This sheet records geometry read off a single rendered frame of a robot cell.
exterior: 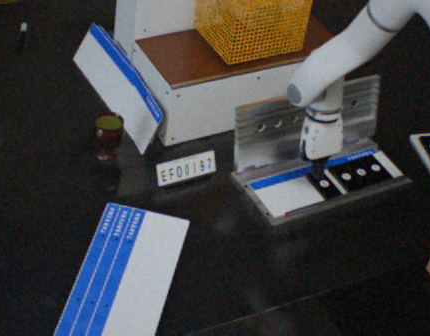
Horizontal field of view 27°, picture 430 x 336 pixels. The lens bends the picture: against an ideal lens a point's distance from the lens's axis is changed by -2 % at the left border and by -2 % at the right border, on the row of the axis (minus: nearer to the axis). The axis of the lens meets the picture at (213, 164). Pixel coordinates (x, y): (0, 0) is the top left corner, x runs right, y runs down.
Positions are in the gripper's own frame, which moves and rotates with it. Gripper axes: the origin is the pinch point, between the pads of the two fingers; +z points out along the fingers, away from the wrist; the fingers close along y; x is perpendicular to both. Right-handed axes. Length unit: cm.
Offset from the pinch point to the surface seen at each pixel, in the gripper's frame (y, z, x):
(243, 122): -15.2, -11.4, 11.5
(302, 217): -8.1, 8.0, -6.1
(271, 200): -12.1, 6.4, 1.8
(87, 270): -66, 1, -10
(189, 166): -26.6, 1.1, 17.5
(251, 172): -12.1, 3.6, 11.5
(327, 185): 3.6, 5.6, 0.0
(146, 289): -56, 3, -19
